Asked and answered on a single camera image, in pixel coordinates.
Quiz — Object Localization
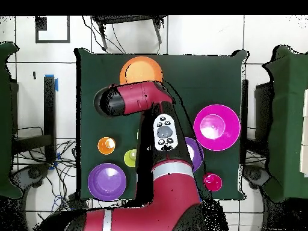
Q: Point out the black metal stand legs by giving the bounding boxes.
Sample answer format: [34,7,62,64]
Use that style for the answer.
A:
[92,15,168,51]

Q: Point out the black power box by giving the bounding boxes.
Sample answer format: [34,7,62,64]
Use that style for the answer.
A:
[68,193,87,210]

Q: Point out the red plastic cup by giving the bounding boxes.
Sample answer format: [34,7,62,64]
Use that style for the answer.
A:
[203,172,223,193]

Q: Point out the black metal floor stand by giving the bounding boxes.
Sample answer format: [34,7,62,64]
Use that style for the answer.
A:
[11,75,57,164]
[254,82,274,143]

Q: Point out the yellow plastic cup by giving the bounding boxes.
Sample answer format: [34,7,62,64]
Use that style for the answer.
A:
[123,149,137,168]

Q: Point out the black office chair base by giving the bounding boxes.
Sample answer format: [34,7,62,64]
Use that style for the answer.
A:
[10,163,51,188]
[242,164,271,189]

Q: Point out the purple plastic bowl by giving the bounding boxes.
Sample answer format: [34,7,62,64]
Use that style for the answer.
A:
[185,137,205,173]
[87,162,128,202]

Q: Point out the tangle of cables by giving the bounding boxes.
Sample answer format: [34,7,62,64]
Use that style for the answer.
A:
[14,126,126,217]

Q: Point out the large orange plastic bowl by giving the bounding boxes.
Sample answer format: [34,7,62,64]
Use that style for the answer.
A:
[119,55,164,85]

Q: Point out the blue tape strip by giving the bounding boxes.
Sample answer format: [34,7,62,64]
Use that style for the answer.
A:
[44,74,59,92]
[49,152,61,170]

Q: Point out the dark green table cloth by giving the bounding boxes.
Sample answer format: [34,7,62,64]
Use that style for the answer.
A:
[75,46,249,202]

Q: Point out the green cloth covered table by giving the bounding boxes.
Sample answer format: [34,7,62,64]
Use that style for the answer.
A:
[262,45,308,203]
[0,42,22,199]

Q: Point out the black square frame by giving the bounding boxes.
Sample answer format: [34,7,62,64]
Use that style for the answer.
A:
[35,15,71,44]

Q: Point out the large pink plastic bowl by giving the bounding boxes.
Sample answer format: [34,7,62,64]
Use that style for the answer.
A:
[193,103,241,152]

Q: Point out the orange plastic cup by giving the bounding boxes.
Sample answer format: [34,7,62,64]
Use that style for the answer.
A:
[97,137,116,155]

